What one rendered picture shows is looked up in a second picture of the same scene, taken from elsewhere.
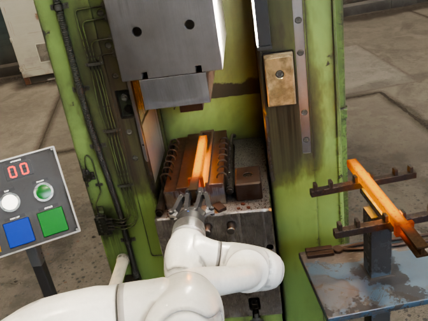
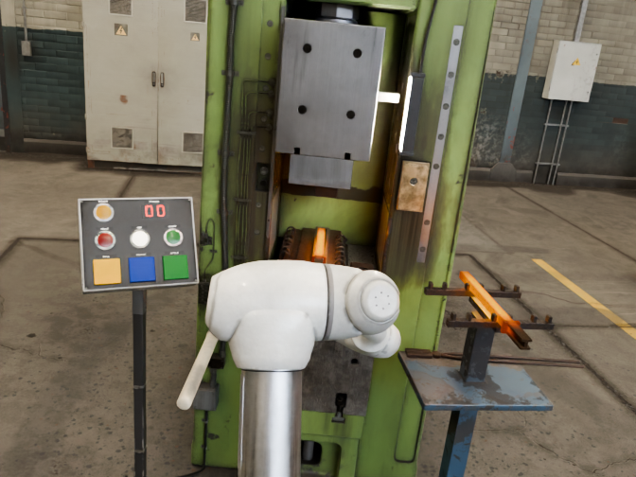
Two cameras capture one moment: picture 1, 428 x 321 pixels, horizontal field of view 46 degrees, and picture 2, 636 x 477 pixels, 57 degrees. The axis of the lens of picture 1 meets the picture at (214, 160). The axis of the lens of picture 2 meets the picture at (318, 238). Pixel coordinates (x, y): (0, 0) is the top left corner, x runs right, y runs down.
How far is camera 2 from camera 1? 47 cm
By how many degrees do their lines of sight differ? 10
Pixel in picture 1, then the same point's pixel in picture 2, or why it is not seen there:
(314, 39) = (450, 157)
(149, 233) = not seen: hidden behind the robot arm
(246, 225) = not seen: hidden behind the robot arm
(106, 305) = (319, 270)
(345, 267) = (442, 369)
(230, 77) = (356, 182)
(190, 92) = (334, 175)
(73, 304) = (292, 264)
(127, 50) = (288, 124)
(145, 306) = (349, 275)
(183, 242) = not seen: hidden behind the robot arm
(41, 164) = (177, 211)
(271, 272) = (390, 339)
